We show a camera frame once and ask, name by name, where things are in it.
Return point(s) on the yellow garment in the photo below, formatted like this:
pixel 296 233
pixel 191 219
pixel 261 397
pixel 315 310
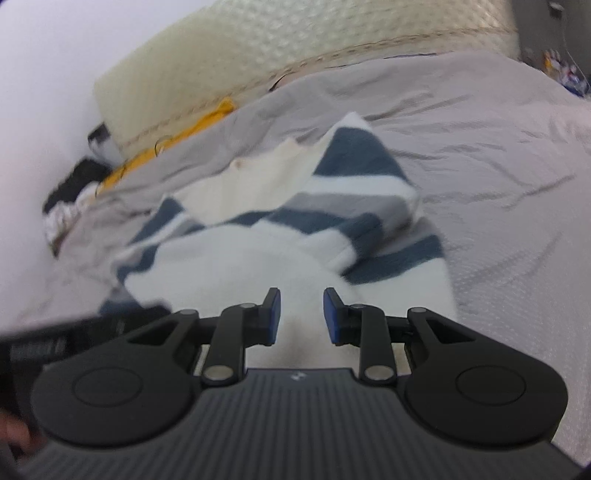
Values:
pixel 222 110

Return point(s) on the left hand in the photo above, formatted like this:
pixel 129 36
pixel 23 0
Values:
pixel 16 433

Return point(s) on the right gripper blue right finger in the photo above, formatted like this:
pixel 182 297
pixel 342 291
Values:
pixel 365 327

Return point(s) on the white crumpled cloth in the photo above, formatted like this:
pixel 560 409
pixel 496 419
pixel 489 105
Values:
pixel 61 218

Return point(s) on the cream quilted headboard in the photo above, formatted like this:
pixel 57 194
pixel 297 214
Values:
pixel 236 49

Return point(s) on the wall charger with white cable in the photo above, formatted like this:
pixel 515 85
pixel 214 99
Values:
pixel 574 20

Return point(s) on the white sweater with blue stripes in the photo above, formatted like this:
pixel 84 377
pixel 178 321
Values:
pixel 350 220

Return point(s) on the black wall socket left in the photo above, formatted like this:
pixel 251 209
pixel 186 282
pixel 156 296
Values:
pixel 98 135

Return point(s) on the black clothes pile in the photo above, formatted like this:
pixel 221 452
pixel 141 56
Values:
pixel 86 171

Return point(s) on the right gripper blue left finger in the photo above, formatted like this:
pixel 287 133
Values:
pixel 233 331

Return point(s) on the grey bed cover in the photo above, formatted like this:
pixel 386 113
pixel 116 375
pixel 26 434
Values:
pixel 499 153

